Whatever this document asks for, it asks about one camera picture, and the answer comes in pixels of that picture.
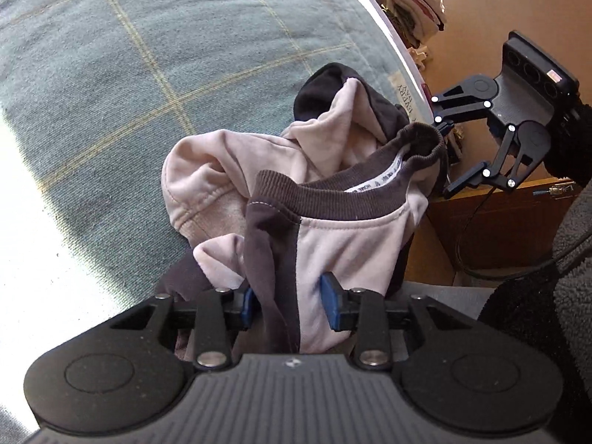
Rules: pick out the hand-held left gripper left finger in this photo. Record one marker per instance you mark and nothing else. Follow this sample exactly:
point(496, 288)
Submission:
point(247, 310)

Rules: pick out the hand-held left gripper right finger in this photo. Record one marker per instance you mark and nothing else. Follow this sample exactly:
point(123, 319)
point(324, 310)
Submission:
point(330, 300)

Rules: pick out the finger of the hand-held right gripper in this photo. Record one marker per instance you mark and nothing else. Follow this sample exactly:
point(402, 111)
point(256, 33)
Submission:
point(467, 180)
point(462, 111)

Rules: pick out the white sweatshirt with dark sleeves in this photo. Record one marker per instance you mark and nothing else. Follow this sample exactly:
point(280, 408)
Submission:
point(351, 249)

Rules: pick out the person's right forearm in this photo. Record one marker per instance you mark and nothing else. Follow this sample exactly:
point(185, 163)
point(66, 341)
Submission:
point(573, 148)

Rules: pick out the stack of folded clothes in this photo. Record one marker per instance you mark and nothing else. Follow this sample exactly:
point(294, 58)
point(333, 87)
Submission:
point(416, 4)

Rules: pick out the wooden cabinet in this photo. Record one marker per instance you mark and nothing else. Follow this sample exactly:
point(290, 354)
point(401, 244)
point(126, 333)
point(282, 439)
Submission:
point(508, 231)

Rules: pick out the white power strip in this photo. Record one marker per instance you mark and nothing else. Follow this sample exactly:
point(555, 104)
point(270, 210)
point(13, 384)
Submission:
point(418, 53)

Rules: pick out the person's fleece jacket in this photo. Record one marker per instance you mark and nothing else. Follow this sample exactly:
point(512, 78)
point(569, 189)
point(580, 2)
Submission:
point(545, 333)

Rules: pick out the teal plaid blanket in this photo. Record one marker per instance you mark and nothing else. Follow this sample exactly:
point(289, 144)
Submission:
point(138, 55)

